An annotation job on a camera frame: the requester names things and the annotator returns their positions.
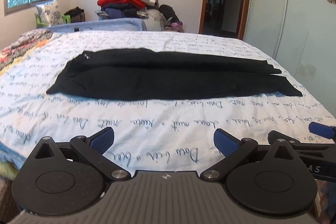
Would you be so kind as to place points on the white script-print quilt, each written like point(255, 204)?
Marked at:
point(152, 135)

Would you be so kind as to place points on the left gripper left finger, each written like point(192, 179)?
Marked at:
point(62, 178)

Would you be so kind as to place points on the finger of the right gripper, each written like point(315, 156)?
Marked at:
point(328, 132)

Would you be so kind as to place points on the colourful patchwork blanket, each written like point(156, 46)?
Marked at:
point(25, 42)

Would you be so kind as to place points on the black pants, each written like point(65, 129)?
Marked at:
point(141, 74)

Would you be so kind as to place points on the light blue blanket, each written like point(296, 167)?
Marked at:
point(121, 24)

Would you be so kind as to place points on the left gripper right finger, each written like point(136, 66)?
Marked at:
point(269, 180)

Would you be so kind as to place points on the dark bag on chair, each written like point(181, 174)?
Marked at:
point(76, 15)

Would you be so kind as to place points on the floral pillow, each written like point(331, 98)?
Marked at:
point(49, 10)

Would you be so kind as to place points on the green plastic chair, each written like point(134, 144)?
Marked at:
point(64, 19)

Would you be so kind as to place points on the pile of clothes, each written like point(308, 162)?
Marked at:
point(157, 16)

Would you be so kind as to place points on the white floral wardrobe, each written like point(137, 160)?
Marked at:
point(300, 36)

